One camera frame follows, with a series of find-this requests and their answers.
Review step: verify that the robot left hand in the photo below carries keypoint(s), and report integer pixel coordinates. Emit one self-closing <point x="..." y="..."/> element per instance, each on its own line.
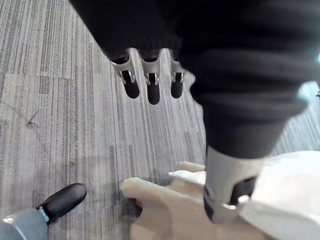
<point x="225" y="62"/>

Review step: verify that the white bed sheet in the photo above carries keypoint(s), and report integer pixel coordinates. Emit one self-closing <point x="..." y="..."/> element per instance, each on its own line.
<point x="287" y="197"/>

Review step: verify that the beige blanket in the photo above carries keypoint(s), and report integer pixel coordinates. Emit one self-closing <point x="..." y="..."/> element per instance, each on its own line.
<point x="170" y="212"/>

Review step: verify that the dark robot foot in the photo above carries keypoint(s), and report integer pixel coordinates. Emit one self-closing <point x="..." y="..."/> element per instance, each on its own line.
<point x="63" y="198"/>

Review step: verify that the silver robot leg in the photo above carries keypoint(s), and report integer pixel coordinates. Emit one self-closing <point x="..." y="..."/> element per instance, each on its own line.
<point x="23" y="226"/>

